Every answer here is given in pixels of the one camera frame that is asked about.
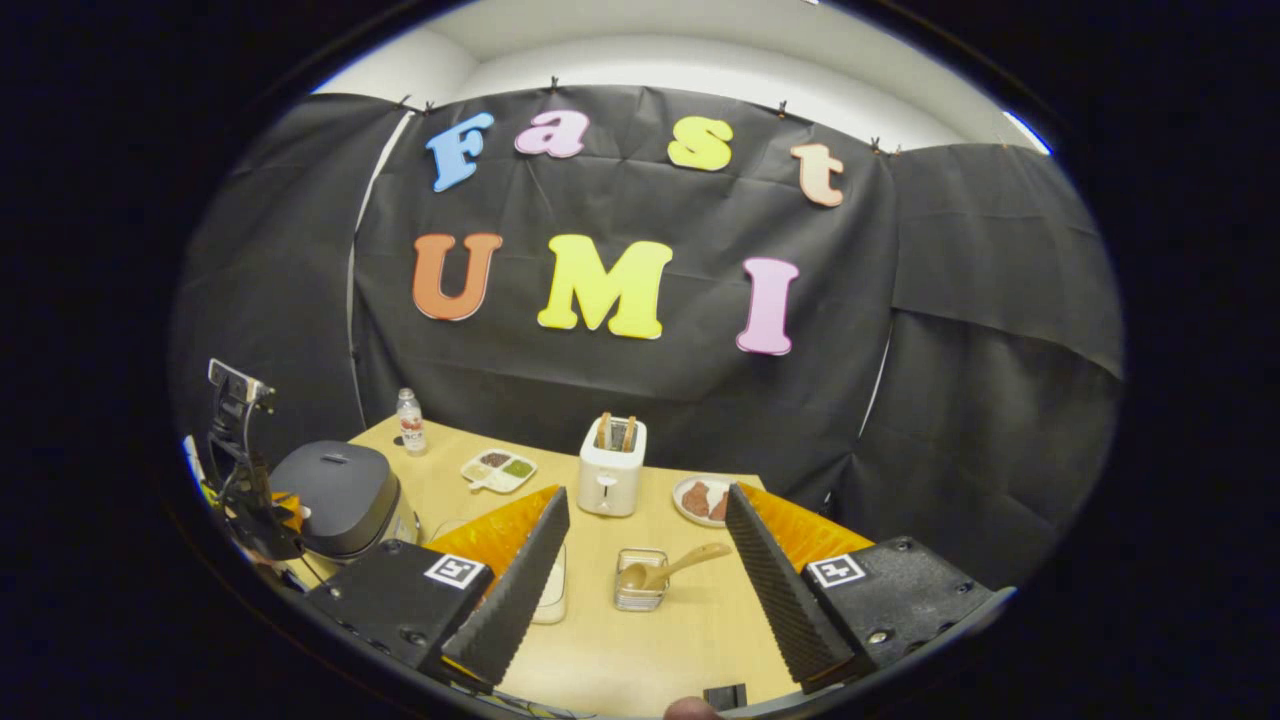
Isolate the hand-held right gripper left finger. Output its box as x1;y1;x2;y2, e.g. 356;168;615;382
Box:
305;485;571;693

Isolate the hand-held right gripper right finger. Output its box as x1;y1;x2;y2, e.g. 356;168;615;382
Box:
725;482;1016;693

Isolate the dark grey rice cooker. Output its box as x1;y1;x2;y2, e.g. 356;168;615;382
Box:
268;440;421;563

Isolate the wooden spoon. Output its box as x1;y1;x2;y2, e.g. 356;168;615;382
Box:
620;542;733;591

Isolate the white divided condiment tray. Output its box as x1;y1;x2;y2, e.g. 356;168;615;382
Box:
460;449;538;494

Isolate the white plate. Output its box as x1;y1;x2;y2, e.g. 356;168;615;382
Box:
672;475;736;528

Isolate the white toaster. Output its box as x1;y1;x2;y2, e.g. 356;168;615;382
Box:
578;415;648;518

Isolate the clear plastic bottle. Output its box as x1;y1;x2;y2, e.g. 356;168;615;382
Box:
396;388;428;457

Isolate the black backdrop cloth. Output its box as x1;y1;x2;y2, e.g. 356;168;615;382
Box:
170;85;1126;591

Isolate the ceiling light panel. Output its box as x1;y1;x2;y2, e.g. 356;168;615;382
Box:
1005;110;1051;156

